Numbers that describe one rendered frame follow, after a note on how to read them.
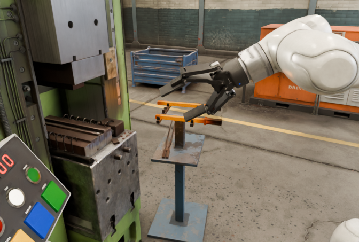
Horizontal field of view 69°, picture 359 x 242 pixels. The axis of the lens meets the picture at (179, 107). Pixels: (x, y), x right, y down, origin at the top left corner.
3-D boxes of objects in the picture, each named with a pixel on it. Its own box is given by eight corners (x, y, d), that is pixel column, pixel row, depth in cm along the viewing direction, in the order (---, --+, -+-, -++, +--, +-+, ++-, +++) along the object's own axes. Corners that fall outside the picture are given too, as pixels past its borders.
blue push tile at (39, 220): (55, 218, 79) (38, 201, 76) (44, 238, 72) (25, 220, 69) (51, 220, 79) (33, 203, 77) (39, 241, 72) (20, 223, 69)
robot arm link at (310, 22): (251, 36, 70) (264, 45, 58) (309, 5, 66) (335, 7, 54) (267, 70, 73) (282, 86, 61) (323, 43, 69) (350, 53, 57)
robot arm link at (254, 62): (253, 36, 66) (231, 47, 68) (268, 57, 60) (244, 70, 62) (261, 59, 73) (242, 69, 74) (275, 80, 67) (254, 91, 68)
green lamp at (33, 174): (44, 177, 82) (41, 166, 81) (31, 186, 78) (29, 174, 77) (37, 175, 84) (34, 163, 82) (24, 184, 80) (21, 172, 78)
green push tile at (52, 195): (66, 195, 88) (52, 179, 86) (58, 212, 81) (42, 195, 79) (62, 198, 88) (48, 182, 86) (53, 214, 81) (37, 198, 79)
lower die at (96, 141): (112, 140, 137) (110, 125, 134) (86, 159, 120) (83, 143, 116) (52, 127, 152) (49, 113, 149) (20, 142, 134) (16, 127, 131)
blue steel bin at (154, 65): (198, 83, 568) (199, 49, 542) (184, 93, 500) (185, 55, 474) (149, 77, 610) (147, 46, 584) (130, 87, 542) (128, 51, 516)
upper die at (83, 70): (105, 73, 124) (103, 54, 120) (75, 85, 107) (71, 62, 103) (39, 67, 139) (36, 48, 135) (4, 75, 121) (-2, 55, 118)
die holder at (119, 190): (140, 195, 163) (136, 131, 147) (102, 242, 131) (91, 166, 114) (71, 174, 183) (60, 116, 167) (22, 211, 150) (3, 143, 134)
